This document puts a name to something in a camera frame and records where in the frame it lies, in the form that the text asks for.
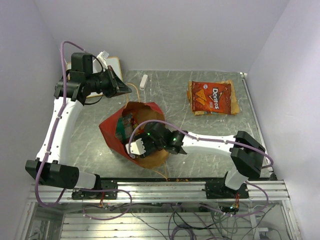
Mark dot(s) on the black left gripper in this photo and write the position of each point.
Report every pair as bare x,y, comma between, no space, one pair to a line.
116,86

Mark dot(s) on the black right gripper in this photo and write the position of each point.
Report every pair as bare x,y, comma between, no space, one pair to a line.
144,137

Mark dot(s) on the red paper bag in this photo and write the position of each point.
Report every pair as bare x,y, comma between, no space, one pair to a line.
141,111

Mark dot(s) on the gold foil snack packet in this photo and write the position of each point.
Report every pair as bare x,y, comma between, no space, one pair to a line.
235,109

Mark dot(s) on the red Doritos bag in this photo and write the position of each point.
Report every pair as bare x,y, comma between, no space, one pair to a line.
210,97

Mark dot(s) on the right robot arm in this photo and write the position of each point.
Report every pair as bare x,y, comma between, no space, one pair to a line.
246,153

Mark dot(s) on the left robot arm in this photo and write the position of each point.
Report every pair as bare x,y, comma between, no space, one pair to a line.
88,74

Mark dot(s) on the white marker eraser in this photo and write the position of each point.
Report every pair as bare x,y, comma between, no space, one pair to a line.
143,82

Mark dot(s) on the small whiteboard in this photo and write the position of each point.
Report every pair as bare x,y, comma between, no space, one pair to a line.
110,61

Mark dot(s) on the teal snack packet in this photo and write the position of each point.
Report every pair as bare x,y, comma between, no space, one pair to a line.
124,128

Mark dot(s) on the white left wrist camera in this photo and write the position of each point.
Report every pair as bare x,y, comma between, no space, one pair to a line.
102,57

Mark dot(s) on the aluminium rail frame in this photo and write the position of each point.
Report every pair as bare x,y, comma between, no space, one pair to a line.
167,202

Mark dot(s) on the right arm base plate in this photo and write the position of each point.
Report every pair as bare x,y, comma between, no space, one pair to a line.
217,190

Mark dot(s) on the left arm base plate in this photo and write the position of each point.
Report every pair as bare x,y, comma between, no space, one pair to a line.
105,189

